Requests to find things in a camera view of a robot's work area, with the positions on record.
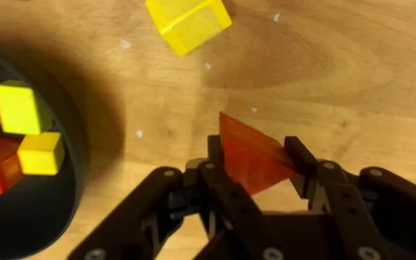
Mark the large yellow block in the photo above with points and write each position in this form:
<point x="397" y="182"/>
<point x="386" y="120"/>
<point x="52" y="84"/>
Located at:
<point x="188" y="24"/>

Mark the small yellow block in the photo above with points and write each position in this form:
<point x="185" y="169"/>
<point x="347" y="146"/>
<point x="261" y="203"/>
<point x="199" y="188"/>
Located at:
<point x="42" y="154"/>

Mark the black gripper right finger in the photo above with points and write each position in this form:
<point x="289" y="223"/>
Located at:
<point x="373" y="213"/>

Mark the black bowl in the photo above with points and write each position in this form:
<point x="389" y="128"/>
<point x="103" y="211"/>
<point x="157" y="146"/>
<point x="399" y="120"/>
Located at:
<point x="36" y="211"/>

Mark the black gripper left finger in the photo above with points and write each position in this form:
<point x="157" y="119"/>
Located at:
<point x="142" y="223"/>

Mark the large red block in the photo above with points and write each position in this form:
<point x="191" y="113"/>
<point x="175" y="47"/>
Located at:
<point x="251" y="158"/>

